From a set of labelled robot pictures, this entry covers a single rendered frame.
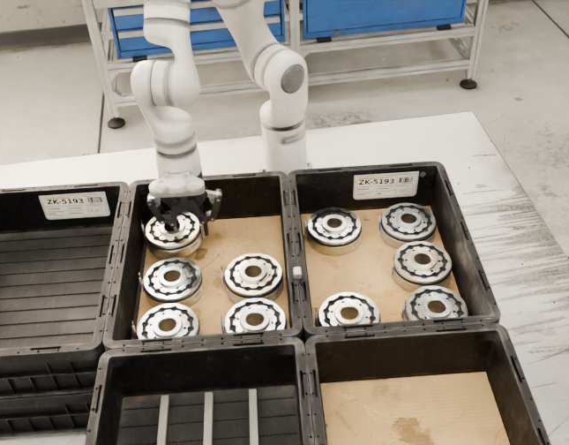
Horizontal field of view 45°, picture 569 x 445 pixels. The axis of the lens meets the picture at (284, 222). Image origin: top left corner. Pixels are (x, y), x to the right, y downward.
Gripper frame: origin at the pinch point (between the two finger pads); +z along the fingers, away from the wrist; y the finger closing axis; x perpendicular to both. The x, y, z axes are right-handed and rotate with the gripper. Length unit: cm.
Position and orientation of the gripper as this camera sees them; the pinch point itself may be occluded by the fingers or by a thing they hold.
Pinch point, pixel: (190, 230)
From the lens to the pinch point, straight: 129.1
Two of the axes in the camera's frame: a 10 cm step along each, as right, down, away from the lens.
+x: 0.6, 6.7, -7.4
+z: 0.3, 7.4, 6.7
